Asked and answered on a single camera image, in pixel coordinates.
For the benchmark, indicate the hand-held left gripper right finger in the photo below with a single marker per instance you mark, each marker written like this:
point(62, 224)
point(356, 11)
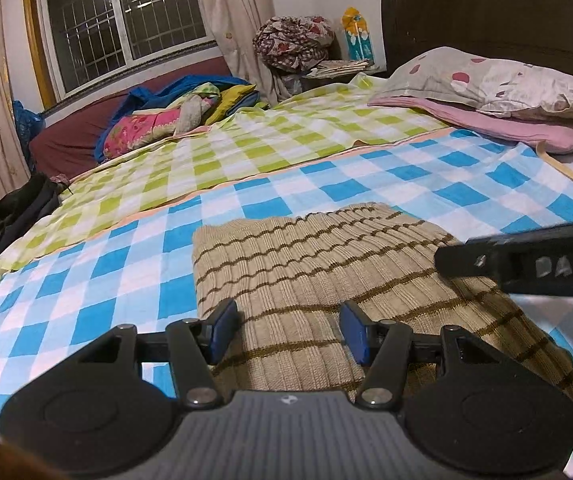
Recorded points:
point(354, 334)

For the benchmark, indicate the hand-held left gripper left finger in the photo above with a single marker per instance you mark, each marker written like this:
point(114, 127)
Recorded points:
point(224, 329)

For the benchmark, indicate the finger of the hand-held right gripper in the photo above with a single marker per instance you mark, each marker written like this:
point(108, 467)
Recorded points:
point(516, 265)

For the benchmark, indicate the beige striped knit sweater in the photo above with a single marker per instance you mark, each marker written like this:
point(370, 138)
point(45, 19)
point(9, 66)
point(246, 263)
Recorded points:
point(291, 270)

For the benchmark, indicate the black clothes pile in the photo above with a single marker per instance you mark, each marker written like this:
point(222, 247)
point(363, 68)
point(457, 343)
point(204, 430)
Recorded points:
point(6, 220)

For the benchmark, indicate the pink pillow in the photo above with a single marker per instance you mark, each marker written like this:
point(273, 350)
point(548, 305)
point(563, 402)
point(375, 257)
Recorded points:
point(516, 132)

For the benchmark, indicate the white spotted pillow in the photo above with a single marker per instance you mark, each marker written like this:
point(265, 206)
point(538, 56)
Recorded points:
point(466, 80)

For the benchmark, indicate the pink floral quilt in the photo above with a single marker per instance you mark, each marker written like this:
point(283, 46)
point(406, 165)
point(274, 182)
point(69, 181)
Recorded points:
point(136, 132)

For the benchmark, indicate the yellow cloth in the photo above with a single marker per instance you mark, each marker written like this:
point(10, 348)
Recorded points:
point(236, 97)

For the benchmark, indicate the maroon covered sofa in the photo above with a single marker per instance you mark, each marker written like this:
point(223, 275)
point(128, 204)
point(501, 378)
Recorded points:
point(71, 135)

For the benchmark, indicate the pile of colourful bedding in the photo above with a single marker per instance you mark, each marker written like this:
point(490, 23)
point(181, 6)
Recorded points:
point(141, 95)

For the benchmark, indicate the dark wooden headboard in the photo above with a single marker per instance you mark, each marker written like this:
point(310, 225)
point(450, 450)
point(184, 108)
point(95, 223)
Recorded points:
point(466, 10)

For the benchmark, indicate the stack of papers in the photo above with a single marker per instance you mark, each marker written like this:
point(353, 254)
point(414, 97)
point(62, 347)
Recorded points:
point(339, 67)

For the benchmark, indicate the yellow blue package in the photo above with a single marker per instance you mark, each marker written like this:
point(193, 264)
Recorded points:
point(359, 35)

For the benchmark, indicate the blue bag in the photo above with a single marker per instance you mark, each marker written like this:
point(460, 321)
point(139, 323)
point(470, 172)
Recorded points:
point(26, 122)

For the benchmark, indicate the floral cloth bundle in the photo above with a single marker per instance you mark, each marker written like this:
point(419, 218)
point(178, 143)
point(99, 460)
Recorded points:
point(291, 40)

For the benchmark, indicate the barred window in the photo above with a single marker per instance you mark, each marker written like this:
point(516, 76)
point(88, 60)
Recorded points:
point(91, 20)

